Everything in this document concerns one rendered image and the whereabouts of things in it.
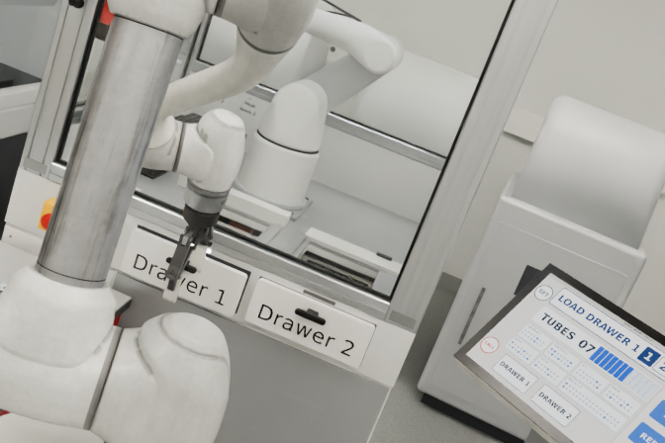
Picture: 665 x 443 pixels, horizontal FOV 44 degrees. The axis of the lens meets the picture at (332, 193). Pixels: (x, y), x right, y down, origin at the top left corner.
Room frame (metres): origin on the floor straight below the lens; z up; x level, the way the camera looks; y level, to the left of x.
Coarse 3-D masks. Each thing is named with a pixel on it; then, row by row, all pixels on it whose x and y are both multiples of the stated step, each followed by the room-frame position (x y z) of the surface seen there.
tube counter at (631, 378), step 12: (588, 336) 1.64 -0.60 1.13; (576, 348) 1.62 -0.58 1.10; (588, 348) 1.61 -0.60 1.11; (600, 348) 1.61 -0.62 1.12; (600, 360) 1.59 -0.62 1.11; (612, 360) 1.58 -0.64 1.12; (612, 372) 1.56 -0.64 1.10; (624, 372) 1.55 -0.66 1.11; (636, 372) 1.54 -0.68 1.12; (624, 384) 1.53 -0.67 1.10; (636, 384) 1.52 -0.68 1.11; (648, 384) 1.52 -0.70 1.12; (648, 396) 1.50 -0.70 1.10
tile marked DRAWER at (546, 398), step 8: (544, 384) 1.57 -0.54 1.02; (536, 392) 1.56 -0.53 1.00; (544, 392) 1.56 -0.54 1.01; (552, 392) 1.55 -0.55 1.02; (536, 400) 1.55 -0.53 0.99; (544, 400) 1.54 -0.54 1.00; (552, 400) 1.54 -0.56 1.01; (560, 400) 1.53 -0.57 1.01; (544, 408) 1.53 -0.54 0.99; (552, 408) 1.52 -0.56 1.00; (560, 408) 1.52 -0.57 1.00; (568, 408) 1.52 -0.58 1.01; (576, 408) 1.51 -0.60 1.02; (552, 416) 1.51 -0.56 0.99; (560, 416) 1.51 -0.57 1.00; (568, 416) 1.50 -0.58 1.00; (576, 416) 1.50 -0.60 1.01; (560, 424) 1.49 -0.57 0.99; (568, 424) 1.49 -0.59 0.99
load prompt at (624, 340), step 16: (560, 304) 1.72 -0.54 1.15; (576, 304) 1.71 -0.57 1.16; (576, 320) 1.68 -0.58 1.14; (592, 320) 1.67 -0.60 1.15; (608, 320) 1.66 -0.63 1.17; (608, 336) 1.63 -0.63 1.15; (624, 336) 1.62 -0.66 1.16; (640, 336) 1.61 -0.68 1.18; (624, 352) 1.59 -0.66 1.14; (640, 352) 1.58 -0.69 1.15; (656, 352) 1.57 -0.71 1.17; (656, 368) 1.54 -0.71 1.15
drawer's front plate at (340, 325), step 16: (256, 288) 1.78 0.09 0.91; (272, 288) 1.78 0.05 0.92; (256, 304) 1.78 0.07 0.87; (272, 304) 1.78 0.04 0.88; (288, 304) 1.77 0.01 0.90; (304, 304) 1.77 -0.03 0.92; (320, 304) 1.77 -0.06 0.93; (256, 320) 1.78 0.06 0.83; (272, 320) 1.77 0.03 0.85; (288, 320) 1.77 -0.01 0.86; (304, 320) 1.77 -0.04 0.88; (336, 320) 1.76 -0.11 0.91; (352, 320) 1.76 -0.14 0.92; (288, 336) 1.77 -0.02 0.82; (320, 336) 1.76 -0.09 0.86; (336, 336) 1.76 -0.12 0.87; (352, 336) 1.76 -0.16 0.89; (368, 336) 1.75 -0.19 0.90; (320, 352) 1.76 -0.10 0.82; (336, 352) 1.76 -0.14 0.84; (352, 352) 1.75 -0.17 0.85
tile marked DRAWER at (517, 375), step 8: (504, 360) 1.64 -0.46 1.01; (512, 360) 1.64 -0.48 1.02; (496, 368) 1.63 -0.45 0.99; (504, 368) 1.62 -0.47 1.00; (512, 368) 1.62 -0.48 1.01; (520, 368) 1.62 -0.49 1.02; (504, 376) 1.61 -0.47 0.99; (512, 376) 1.61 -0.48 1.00; (520, 376) 1.60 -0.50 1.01; (528, 376) 1.60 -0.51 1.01; (512, 384) 1.59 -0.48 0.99; (520, 384) 1.59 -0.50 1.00; (528, 384) 1.58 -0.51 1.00; (520, 392) 1.57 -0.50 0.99
